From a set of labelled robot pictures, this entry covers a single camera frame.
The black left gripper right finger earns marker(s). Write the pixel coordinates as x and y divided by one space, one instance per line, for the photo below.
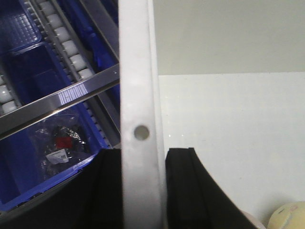
194 199

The steel shelf front rail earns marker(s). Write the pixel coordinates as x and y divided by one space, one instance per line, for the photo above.
58 101

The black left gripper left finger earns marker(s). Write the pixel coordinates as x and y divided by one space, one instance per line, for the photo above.
91 200

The clear bag with red part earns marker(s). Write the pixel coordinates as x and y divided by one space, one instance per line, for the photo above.
60 142

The white plastic tote box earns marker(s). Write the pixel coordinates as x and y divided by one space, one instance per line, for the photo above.
225 77

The blue bin lower shelf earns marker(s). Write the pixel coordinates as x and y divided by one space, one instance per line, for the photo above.
35 72

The white roller track left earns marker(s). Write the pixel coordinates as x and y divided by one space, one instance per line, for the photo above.
61 36

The yellow plush toy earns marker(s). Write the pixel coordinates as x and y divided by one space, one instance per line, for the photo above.
288 216

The blue bin left side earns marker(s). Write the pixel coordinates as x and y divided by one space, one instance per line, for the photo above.
17 28

